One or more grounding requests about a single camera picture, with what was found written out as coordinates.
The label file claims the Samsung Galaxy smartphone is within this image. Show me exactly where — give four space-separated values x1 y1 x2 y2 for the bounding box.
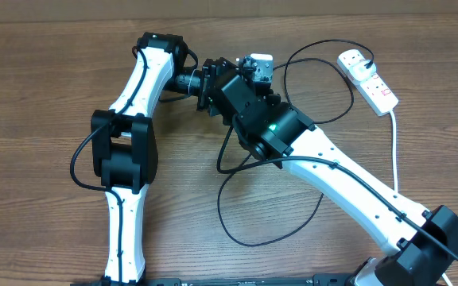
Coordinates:
250 53 274 84

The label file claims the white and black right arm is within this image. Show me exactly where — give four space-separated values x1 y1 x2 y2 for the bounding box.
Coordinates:
211 71 458 285

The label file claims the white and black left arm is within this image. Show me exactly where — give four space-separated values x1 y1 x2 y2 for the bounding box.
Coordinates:
88 33 274 285

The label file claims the white USB charger plug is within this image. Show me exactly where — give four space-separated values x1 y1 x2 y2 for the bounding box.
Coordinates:
348 60 377 83

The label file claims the white power strip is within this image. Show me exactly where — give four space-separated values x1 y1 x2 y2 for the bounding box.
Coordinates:
337 49 398 116

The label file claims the white power strip cord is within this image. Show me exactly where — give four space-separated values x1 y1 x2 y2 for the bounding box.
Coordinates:
387 110 455 286

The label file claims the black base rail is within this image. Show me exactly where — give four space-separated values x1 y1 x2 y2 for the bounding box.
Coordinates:
72 273 351 286

